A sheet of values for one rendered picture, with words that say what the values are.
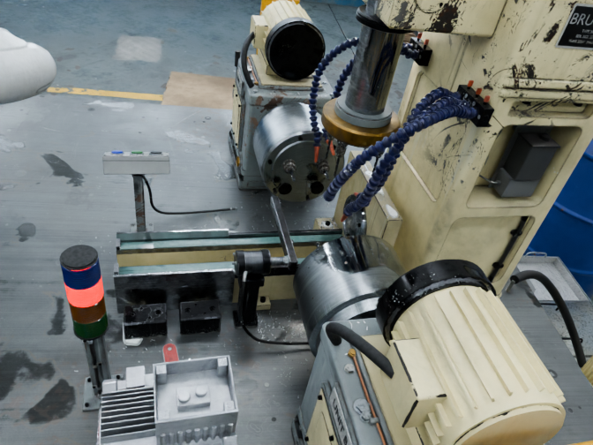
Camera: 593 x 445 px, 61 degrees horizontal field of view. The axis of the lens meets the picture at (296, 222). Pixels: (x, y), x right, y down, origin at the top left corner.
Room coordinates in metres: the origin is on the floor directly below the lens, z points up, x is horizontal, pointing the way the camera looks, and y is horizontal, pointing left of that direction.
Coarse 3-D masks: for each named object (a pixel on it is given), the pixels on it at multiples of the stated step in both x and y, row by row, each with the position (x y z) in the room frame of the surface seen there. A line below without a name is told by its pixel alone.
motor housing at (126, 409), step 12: (120, 384) 0.45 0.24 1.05; (108, 396) 0.40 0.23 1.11; (120, 396) 0.40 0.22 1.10; (132, 396) 0.41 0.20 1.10; (144, 396) 0.41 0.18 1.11; (108, 408) 0.38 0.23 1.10; (120, 408) 0.39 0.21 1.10; (132, 408) 0.38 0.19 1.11; (144, 408) 0.39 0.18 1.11; (108, 420) 0.36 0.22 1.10; (120, 420) 0.37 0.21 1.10; (132, 420) 0.37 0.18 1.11; (144, 420) 0.37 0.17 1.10; (108, 432) 0.35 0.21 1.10; (120, 432) 0.35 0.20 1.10; (132, 432) 0.36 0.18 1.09; (144, 432) 0.36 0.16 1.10; (108, 444) 0.34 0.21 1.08; (120, 444) 0.34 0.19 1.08; (132, 444) 0.34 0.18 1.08; (144, 444) 0.35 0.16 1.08; (156, 444) 0.35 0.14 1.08; (168, 444) 0.36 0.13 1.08; (192, 444) 0.36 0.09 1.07; (204, 444) 0.37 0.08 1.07; (216, 444) 0.37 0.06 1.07
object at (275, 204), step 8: (272, 200) 1.07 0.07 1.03; (272, 208) 1.06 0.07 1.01; (280, 208) 1.04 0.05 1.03; (280, 216) 1.01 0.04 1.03; (280, 224) 0.97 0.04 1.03; (280, 232) 0.96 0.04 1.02; (288, 232) 0.95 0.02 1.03; (288, 240) 0.92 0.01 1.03; (288, 248) 0.89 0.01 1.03; (288, 256) 0.87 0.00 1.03; (288, 264) 0.85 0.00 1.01; (296, 264) 0.85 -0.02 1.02
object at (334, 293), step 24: (336, 240) 0.81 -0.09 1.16; (360, 240) 0.81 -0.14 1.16; (384, 240) 0.85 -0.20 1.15; (312, 264) 0.77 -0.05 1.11; (336, 264) 0.74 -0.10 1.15; (360, 264) 0.74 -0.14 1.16; (384, 264) 0.75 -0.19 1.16; (312, 288) 0.71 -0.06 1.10; (336, 288) 0.69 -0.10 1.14; (360, 288) 0.68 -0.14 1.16; (384, 288) 0.68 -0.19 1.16; (312, 312) 0.67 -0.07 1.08; (336, 312) 0.65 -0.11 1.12; (360, 312) 0.63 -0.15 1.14; (312, 336) 0.64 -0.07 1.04
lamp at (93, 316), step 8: (96, 304) 0.56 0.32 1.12; (104, 304) 0.58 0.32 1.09; (72, 312) 0.54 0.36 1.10; (80, 312) 0.54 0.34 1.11; (88, 312) 0.54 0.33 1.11; (96, 312) 0.55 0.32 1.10; (104, 312) 0.57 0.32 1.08; (80, 320) 0.54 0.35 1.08; (88, 320) 0.54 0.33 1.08; (96, 320) 0.55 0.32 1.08
